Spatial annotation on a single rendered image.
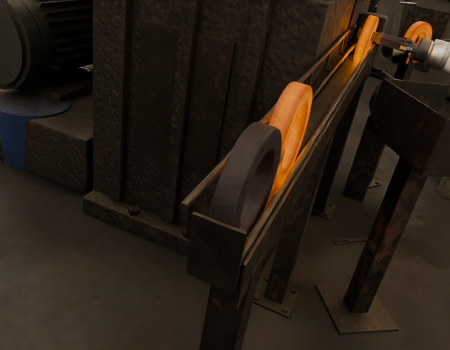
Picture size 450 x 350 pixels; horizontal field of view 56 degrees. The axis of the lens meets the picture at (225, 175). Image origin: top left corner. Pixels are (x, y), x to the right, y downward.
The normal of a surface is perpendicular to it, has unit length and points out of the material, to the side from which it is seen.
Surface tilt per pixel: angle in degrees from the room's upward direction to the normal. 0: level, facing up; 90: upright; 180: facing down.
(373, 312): 0
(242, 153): 34
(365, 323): 0
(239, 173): 51
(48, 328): 0
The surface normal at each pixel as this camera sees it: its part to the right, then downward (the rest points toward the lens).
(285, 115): -0.20, -0.27
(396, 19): -0.61, 0.31
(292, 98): -0.06, -0.56
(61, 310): 0.15, -0.86
